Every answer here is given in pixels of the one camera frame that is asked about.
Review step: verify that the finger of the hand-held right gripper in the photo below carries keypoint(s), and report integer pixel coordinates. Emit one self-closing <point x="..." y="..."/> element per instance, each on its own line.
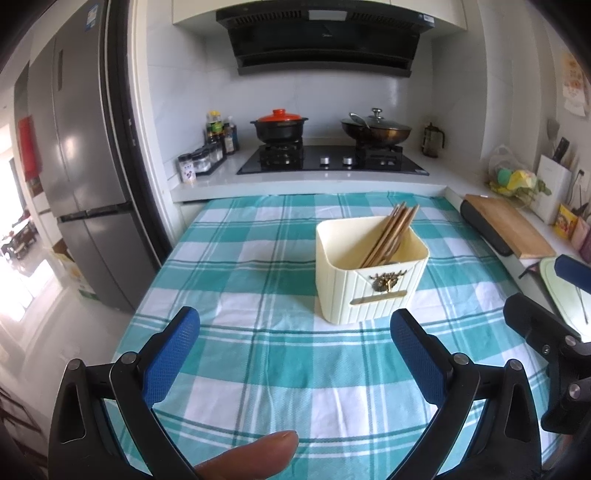
<point x="531" y="318"/>
<point x="575" y="274"/>

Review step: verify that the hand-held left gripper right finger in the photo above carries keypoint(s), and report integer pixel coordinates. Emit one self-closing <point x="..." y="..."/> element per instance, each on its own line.
<point x="413" y="355"/>

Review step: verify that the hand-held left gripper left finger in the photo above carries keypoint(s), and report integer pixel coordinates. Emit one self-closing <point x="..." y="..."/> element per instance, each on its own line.
<point x="173" y="360"/>

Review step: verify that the cream ribbed utensil holder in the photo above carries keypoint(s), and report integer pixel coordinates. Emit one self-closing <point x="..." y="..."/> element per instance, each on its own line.
<point x="341" y="286"/>

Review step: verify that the bunch of wooden chopsticks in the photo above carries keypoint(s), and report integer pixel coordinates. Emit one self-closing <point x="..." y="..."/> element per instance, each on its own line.
<point x="388" y="235"/>

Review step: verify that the person's left hand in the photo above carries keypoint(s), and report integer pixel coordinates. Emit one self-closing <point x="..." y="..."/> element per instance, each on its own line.
<point x="254" y="457"/>

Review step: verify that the green cutting board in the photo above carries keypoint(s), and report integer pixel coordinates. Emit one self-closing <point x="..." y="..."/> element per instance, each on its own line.
<point x="547" y="281"/>

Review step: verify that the pink cup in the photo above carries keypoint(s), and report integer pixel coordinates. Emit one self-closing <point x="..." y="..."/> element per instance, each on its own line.
<point x="581" y="230"/>

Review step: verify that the wooden cutting board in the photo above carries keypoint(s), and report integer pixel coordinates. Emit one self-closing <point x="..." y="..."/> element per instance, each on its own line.
<point x="508" y="226"/>

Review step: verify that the white knife block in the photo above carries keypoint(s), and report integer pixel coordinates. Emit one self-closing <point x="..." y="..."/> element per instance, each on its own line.
<point x="551" y="189"/>

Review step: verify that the plastic bag of sponges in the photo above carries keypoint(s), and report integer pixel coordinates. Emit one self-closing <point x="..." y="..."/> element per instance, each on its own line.
<point x="515" y="180"/>

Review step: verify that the teal plaid tablecloth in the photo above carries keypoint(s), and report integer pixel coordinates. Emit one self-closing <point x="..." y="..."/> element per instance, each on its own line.
<point x="258" y="277"/>

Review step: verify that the cardboard box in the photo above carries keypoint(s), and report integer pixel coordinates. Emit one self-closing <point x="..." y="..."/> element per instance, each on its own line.
<point x="76" y="277"/>

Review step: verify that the grey spatula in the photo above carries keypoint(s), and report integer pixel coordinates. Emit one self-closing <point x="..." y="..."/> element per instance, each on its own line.
<point x="552" y="129"/>

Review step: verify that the labelled spice jar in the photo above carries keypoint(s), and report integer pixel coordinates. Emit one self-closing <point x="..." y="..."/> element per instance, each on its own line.
<point x="187" y="170"/>

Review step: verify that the french press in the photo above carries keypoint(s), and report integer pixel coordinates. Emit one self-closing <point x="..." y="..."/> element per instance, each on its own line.
<point x="433" y="143"/>

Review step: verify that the dark wooden furniture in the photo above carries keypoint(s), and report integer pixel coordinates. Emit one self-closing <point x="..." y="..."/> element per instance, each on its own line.
<point x="16" y="237"/>

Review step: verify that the spice jar rack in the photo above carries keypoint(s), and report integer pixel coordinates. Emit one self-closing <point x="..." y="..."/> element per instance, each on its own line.
<point x="207" y="159"/>

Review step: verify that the grey refrigerator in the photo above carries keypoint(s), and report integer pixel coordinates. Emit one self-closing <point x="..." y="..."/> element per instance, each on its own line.
<point x="83" y="161"/>

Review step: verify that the wok with glass lid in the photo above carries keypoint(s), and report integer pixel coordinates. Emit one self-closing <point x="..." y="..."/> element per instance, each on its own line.
<point x="378" y="134"/>

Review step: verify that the black glass gas stove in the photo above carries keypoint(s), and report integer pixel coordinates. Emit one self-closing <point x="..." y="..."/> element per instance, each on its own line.
<point x="318" y="150"/>

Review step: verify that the dark sauce bottle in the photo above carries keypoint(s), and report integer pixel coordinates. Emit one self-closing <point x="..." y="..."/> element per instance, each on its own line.
<point x="231" y="141"/>

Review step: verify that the yellow-capped oil bottle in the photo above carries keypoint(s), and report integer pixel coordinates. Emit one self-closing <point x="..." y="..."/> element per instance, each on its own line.
<point x="214" y="129"/>

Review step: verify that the black clay pot red lid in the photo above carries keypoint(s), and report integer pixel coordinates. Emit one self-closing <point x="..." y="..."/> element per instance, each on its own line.
<point x="279" y="131"/>

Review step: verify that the black range hood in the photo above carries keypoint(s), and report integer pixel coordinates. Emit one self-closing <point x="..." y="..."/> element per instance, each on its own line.
<point x="323" y="46"/>

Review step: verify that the wall calendar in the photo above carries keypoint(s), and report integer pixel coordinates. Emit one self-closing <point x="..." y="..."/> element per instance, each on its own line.
<point x="573" y="83"/>

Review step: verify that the red wall hanging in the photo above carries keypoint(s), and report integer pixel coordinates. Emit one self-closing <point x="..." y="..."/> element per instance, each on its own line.
<point x="28" y="147"/>

